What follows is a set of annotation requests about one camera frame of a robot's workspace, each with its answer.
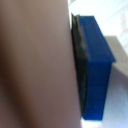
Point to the brown drawer cabinet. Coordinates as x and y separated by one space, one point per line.
33 63

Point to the blue block with black pad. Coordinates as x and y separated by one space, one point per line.
98 70

